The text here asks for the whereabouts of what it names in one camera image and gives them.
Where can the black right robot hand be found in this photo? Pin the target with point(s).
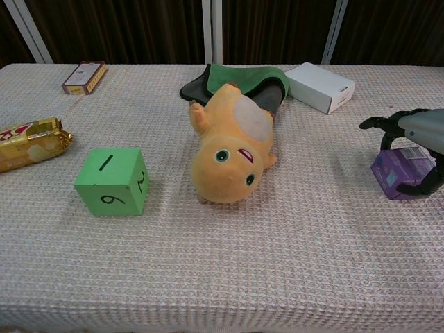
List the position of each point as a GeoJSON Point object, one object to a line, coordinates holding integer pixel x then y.
{"type": "Point", "coordinates": [423, 130]}

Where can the purple small box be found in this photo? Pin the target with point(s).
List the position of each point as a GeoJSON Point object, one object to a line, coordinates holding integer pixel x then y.
{"type": "Point", "coordinates": [399, 170]}

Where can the white cardboard box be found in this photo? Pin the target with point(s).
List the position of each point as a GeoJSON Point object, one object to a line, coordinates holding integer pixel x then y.
{"type": "Point", "coordinates": [319, 86]}

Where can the green and grey cloth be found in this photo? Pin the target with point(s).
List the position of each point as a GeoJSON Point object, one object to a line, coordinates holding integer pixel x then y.
{"type": "Point", "coordinates": [239, 78]}

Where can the orange plush toy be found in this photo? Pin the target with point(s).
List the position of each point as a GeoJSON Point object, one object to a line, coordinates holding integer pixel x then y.
{"type": "Point", "coordinates": [230, 152]}

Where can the beige waffle tablecloth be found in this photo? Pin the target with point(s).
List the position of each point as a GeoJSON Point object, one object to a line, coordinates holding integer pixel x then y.
{"type": "Point", "coordinates": [222, 260]}

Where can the green numbered foam cube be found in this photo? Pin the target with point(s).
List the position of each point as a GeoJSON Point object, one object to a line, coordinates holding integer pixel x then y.
{"type": "Point", "coordinates": [111, 184]}

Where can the dark brown curtain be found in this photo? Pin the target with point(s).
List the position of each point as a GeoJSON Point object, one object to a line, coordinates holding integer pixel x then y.
{"type": "Point", "coordinates": [121, 31]}

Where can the brown and cream box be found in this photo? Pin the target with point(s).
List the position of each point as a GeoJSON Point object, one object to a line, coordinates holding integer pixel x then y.
{"type": "Point", "coordinates": [84, 78]}

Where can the golden snack package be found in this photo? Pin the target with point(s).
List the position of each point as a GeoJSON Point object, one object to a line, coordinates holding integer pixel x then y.
{"type": "Point", "coordinates": [27, 144]}

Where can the white slotted frame post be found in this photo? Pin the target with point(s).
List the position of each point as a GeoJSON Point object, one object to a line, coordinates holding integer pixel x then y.
{"type": "Point", "coordinates": [334, 31]}

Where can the upright white frame post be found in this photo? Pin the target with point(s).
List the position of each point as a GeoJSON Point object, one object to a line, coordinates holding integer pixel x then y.
{"type": "Point", "coordinates": [212, 31]}

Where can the slanted white frame post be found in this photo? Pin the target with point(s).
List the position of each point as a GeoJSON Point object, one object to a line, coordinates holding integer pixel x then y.
{"type": "Point", "coordinates": [29, 31]}

